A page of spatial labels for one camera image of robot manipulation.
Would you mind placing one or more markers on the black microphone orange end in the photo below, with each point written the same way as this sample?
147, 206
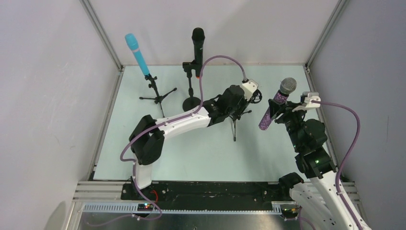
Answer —
198, 38

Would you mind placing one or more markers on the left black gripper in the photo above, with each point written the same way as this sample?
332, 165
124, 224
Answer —
246, 100

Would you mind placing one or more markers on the black tripod shock mount stand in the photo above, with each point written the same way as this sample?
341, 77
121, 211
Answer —
236, 123

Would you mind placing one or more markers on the small black tripod stand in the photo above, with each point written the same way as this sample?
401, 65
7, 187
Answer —
158, 99

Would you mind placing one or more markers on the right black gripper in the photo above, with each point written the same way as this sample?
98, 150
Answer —
286, 109

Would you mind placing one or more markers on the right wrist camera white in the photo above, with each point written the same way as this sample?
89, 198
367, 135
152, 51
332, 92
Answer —
309, 101

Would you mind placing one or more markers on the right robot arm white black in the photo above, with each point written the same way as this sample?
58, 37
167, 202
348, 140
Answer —
332, 209

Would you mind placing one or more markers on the blue microphone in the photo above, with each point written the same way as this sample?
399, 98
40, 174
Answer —
133, 45

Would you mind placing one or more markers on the grey slotted cable duct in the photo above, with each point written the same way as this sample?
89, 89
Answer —
141, 208

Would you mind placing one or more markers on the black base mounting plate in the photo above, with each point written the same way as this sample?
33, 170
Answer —
209, 195

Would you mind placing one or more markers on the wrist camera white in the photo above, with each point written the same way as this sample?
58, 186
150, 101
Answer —
249, 88
309, 101

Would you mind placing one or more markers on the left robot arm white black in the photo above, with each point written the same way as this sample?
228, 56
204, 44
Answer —
147, 139

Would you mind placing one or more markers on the purple glitter microphone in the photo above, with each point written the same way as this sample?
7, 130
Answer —
287, 86

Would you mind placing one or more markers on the black round base mic stand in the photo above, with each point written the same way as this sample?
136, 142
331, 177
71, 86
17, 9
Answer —
190, 102

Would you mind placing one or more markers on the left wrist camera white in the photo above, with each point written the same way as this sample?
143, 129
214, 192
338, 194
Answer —
249, 88

